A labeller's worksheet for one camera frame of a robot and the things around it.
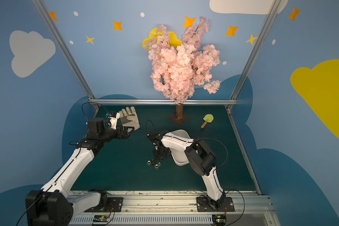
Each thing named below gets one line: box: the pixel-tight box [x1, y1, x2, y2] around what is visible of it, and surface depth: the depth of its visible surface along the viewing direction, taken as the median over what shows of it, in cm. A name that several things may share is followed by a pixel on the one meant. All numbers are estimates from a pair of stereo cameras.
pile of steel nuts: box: [146, 159, 162, 169], surface depth 90 cm
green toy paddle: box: [200, 113, 215, 129], surface depth 117 cm
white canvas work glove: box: [118, 105, 141, 133], surface depth 117 cm
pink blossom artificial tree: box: [145, 16, 221, 120], surface depth 72 cm
